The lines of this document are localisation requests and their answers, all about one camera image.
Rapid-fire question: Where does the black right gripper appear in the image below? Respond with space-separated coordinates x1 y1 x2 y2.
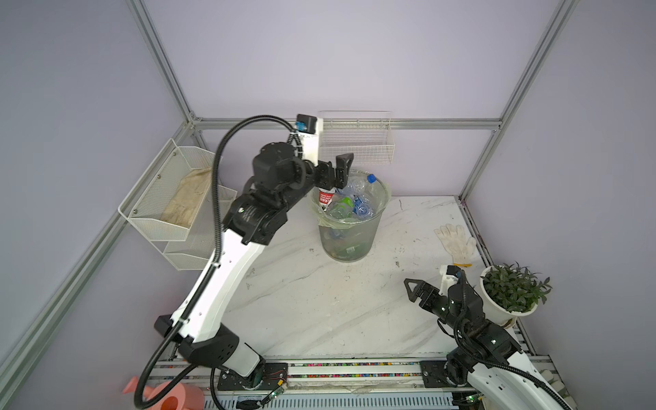
401 277 466 337

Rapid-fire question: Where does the clear bottle red white label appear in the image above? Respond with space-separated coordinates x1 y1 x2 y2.
318 188 336 210

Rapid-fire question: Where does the small bottle blue Pepsi label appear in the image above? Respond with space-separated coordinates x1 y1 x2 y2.
364 174 378 196

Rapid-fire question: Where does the clear bottle green label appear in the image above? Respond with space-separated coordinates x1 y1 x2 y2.
326 196 355 220

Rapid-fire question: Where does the clear bottle blue label white cap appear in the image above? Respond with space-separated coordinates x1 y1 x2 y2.
342 174 368 197

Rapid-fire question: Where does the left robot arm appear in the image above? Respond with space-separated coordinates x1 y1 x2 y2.
133 114 355 409

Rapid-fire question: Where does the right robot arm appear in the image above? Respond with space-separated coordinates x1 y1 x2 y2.
404 272 571 409

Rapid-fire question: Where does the green bin liner bag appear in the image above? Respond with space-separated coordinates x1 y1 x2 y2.
309 170 391 230

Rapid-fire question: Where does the grey mesh waste bin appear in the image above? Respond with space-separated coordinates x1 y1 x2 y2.
312 170 391 262

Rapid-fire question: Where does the white cotton work glove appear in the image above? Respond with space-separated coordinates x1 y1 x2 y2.
434 224 478 268

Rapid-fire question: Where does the potted green plant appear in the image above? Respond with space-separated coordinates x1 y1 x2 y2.
478 261 553 326

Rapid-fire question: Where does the beige glove in shelf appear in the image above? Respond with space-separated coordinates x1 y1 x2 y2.
161 167 212 228

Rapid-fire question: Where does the pink watering can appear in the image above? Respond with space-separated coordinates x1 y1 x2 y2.
121 376 206 410

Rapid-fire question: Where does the white wire wall basket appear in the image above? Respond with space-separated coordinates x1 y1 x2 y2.
318 110 396 167

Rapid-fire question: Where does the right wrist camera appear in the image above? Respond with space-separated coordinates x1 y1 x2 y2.
439 265 465 296

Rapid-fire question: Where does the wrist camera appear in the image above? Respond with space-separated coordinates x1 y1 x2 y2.
439 265 465 296
296 114 324 166

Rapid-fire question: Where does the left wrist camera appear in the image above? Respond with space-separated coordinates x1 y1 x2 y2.
296 114 324 166

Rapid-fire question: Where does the base rail with cable strip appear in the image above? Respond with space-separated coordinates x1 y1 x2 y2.
148 357 488 410

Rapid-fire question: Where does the aluminium frame post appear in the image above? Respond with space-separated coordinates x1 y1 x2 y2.
125 0 227 188

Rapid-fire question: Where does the white mesh wall shelf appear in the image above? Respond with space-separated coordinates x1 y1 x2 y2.
118 139 215 271

